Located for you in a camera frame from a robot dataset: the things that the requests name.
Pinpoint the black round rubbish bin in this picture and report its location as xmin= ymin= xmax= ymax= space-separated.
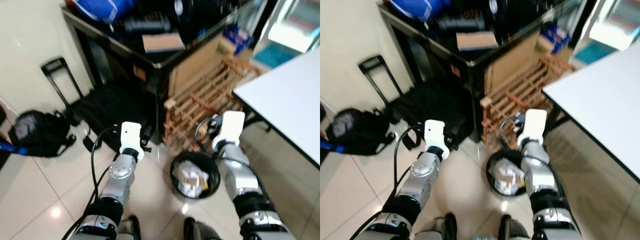
xmin=169 ymin=151 xmax=222 ymax=200
xmin=485 ymin=148 xmax=527 ymax=197

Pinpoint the white crumpled paper trash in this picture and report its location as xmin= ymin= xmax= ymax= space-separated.
xmin=178 ymin=160 xmax=211 ymax=196
xmin=489 ymin=158 xmax=522 ymax=195

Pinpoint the wooden slat rack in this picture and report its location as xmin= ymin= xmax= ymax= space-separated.
xmin=163 ymin=55 xmax=262 ymax=152
xmin=479 ymin=53 xmax=577 ymax=147

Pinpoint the brown cardboard panel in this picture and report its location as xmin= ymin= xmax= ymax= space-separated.
xmin=167 ymin=34 xmax=237 ymax=103
xmin=483 ymin=31 xmax=547 ymax=98

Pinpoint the black glass top cabinet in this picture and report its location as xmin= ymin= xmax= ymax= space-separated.
xmin=60 ymin=0 xmax=273 ymax=147
xmin=377 ymin=0 xmax=583 ymax=143

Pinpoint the large light grey table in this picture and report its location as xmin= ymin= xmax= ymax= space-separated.
xmin=232 ymin=47 xmax=321 ymax=169
xmin=542 ymin=42 xmax=640 ymax=184

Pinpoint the blue box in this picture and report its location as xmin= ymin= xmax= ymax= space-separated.
xmin=539 ymin=22 xmax=572 ymax=52
xmin=222 ymin=24 xmax=254 ymax=56

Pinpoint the brown notebook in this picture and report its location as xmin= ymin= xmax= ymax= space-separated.
xmin=455 ymin=30 xmax=500 ymax=52
xmin=141 ymin=32 xmax=186 ymax=54

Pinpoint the black backpack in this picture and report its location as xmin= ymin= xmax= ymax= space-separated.
xmin=325 ymin=107 xmax=397 ymax=156
xmin=8 ymin=109 xmax=78 ymax=159

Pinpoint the robot right leg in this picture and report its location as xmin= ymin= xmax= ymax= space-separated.
xmin=497 ymin=214 xmax=532 ymax=240
xmin=182 ymin=216 xmax=222 ymax=240

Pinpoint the black flat device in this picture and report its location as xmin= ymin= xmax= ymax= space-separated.
xmin=439 ymin=15 xmax=487 ymax=32
xmin=123 ymin=17 xmax=172 ymax=34

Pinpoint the white glass door fridge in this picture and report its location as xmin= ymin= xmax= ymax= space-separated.
xmin=249 ymin=0 xmax=321 ymax=69
xmin=570 ymin=0 xmax=640 ymax=66

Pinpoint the blue bag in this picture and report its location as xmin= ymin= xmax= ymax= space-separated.
xmin=73 ymin=0 xmax=137 ymax=24
xmin=389 ymin=0 xmax=452 ymax=21

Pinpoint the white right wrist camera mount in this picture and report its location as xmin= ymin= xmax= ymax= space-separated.
xmin=216 ymin=111 xmax=247 ymax=147
xmin=519 ymin=108 xmax=549 ymax=145

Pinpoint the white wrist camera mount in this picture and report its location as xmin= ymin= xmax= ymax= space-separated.
xmin=216 ymin=111 xmax=247 ymax=147
xmin=120 ymin=121 xmax=146 ymax=152
xmin=519 ymin=108 xmax=549 ymax=145
xmin=423 ymin=119 xmax=447 ymax=149

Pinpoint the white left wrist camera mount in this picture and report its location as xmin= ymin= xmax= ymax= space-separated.
xmin=120 ymin=121 xmax=146 ymax=152
xmin=423 ymin=119 xmax=447 ymax=149

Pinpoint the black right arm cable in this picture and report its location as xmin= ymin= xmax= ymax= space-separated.
xmin=498 ymin=115 xmax=523 ymax=151
xmin=193 ymin=116 xmax=221 ymax=153

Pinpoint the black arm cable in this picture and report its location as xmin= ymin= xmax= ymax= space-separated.
xmin=193 ymin=116 xmax=221 ymax=153
xmin=498 ymin=115 xmax=523 ymax=151
xmin=350 ymin=125 xmax=426 ymax=240
xmin=62 ymin=127 xmax=124 ymax=240

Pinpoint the black suitcase with handle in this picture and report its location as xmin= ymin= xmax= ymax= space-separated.
xmin=40 ymin=57 xmax=162 ymax=152
xmin=358 ymin=54 xmax=477 ymax=147

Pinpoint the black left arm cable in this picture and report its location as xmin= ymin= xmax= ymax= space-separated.
xmin=62 ymin=127 xmax=124 ymax=240
xmin=350 ymin=125 xmax=426 ymax=240

